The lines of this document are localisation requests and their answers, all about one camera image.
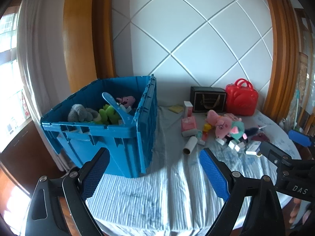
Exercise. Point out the grey plush toy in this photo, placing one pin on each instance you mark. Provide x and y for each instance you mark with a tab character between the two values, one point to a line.
78	113

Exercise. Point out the white blue tablecloth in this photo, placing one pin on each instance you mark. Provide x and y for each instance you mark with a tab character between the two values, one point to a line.
160	189

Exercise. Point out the small yellow toy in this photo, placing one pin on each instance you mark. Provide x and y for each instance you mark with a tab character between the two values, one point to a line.
207	128

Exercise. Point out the black gift box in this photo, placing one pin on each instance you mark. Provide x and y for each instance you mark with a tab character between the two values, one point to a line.
208	99

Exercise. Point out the pink tissue pack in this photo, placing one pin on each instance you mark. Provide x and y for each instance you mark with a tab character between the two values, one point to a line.
189	126

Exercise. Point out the light blue plastic scoop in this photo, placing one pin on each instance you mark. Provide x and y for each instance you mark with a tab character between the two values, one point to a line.
118	109

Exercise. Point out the teal plush toy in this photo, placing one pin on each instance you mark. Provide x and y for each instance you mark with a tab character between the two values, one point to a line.
237	129

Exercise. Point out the blue plastic crate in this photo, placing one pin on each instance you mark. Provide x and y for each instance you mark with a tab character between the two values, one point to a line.
81	140

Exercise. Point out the small white box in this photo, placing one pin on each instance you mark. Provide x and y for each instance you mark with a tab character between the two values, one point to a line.
220	141
236	147

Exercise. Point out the red patterned packet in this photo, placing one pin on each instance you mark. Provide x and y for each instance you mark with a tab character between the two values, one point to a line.
230	116

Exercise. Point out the tall pink white box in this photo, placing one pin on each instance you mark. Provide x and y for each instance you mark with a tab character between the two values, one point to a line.
187	109

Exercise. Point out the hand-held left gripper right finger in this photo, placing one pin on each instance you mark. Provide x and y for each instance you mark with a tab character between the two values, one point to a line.
214	174

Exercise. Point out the person's right hand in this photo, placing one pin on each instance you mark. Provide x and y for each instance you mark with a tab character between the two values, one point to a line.
296	213

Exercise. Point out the blue feather brush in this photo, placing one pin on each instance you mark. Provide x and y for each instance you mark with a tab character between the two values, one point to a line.
253	130

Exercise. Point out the red toy suitcase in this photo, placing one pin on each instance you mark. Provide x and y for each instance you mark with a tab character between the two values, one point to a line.
242	100

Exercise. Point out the pink pig plush orange dress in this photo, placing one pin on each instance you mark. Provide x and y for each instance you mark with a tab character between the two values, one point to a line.
212	116

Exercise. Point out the green plush toy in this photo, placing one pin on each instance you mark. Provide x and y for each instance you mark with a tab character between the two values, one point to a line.
105	115

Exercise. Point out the white curtain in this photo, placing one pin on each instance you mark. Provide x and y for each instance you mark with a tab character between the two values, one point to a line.
32	54

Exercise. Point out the pink pig plush with glasses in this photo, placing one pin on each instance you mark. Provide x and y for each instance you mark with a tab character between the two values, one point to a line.
222	127

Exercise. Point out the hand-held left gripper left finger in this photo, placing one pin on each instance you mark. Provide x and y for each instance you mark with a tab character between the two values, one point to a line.
96	172

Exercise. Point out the white blue medicine box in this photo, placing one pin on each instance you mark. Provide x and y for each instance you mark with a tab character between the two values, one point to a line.
253	148

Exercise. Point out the dark red pouch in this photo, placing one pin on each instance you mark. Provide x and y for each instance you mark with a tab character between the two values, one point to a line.
260	137

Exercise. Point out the wooden door frame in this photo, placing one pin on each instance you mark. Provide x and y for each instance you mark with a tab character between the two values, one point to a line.
280	54
78	29

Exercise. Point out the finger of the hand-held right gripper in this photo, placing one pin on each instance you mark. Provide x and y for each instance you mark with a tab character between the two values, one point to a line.
270	152
300	137

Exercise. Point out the small pink plush toy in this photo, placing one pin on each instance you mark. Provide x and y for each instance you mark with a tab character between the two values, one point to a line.
126	100

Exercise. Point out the yellow sticky note pad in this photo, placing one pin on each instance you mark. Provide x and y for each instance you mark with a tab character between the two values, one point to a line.
176	109

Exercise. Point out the white paper roll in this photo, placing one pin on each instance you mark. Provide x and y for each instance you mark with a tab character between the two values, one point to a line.
190	145

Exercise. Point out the bright window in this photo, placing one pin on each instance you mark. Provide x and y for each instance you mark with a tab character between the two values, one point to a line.
8	66

